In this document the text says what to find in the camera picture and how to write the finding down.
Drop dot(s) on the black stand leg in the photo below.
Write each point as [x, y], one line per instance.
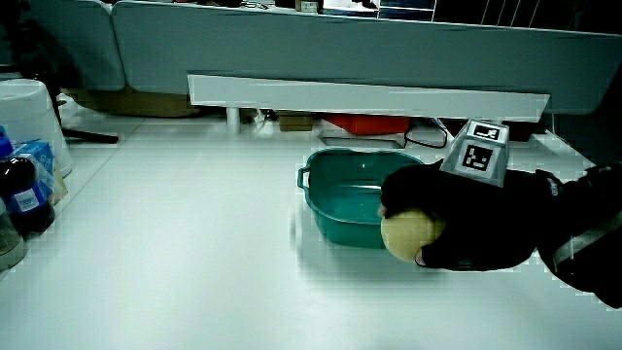
[90, 136]

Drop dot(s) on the grey partition panel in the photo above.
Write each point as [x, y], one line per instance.
[369, 53]
[82, 44]

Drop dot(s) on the white desk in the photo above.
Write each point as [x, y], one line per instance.
[194, 272]

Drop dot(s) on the person's right forearm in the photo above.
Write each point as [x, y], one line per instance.
[590, 228]

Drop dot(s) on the green plastic basin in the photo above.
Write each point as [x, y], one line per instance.
[340, 194]

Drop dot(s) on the yellow round sponge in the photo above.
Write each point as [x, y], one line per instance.
[408, 234]

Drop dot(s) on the white flat tray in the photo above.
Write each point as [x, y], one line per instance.
[362, 141]

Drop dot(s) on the white long shelf rail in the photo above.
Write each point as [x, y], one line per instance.
[369, 97]

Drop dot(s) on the white shelf leg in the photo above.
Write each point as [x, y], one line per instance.
[233, 119]

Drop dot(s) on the red box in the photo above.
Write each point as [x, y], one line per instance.
[369, 124]

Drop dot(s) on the white plastic bucket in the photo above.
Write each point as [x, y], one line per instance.
[26, 116]

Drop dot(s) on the blue carton box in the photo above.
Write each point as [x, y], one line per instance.
[41, 158]

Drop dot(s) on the small cardboard box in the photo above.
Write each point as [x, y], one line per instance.
[296, 121]

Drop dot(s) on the clear plastic jar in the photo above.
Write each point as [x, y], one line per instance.
[9, 243]

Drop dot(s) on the dark soda bottle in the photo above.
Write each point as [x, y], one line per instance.
[24, 194]

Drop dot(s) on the person's right hand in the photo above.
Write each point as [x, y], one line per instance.
[481, 228]

